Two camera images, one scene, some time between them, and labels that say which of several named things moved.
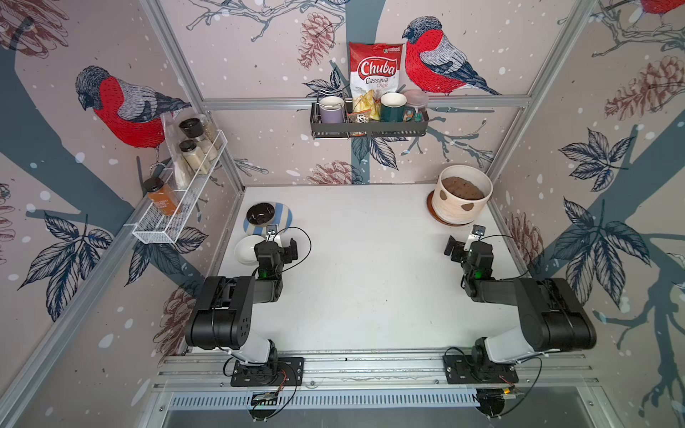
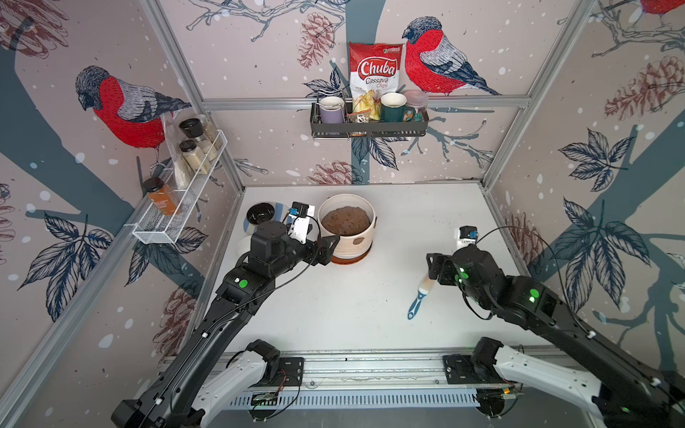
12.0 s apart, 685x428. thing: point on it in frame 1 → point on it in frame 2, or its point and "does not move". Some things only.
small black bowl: [260, 213] does not move
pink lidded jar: [417, 99] does not move
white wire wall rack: [162, 222] does not move
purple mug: [332, 110] does not move
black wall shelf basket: [417, 127] does not move
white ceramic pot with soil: [461, 193] → [351, 217]
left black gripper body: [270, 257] → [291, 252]
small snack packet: [359, 117] does not move
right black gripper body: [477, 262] → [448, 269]
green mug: [393, 108] does not move
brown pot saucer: [431, 209] → [350, 260]
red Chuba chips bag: [375, 67] does not move
